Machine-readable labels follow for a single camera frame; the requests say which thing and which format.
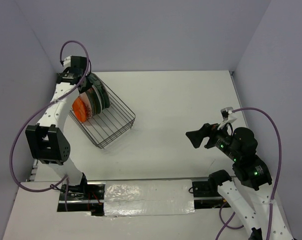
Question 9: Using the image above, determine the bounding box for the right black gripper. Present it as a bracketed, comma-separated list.
[185, 118, 240, 160]

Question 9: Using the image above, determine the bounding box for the red teal floral plate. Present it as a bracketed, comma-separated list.
[79, 87, 102, 116]

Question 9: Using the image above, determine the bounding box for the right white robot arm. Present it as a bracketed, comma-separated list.
[186, 123, 294, 240]

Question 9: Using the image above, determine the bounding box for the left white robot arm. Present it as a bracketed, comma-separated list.
[25, 56, 89, 200]

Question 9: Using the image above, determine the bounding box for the dark green plate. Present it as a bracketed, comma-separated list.
[88, 73, 110, 109]

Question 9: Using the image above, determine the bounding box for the orange small plate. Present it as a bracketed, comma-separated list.
[72, 97, 88, 123]

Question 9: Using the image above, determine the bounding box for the yellow patterned small plate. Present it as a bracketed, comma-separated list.
[84, 100, 93, 119]

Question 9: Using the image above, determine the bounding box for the silver tape sheet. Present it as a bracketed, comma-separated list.
[103, 179, 195, 217]

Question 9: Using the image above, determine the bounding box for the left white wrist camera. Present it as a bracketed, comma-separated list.
[60, 55, 72, 68]

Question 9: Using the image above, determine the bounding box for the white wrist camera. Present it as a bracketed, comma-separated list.
[218, 107, 237, 129]
[60, 55, 72, 68]

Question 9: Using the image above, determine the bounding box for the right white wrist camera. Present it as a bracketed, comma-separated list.
[218, 107, 237, 129]

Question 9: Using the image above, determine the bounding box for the grey wire dish rack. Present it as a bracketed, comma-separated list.
[69, 85, 136, 149]

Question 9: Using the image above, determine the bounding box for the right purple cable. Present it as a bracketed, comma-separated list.
[215, 107, 283, 240]

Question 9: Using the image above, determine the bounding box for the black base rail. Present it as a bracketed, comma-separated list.
[57, 178, 226, 217]

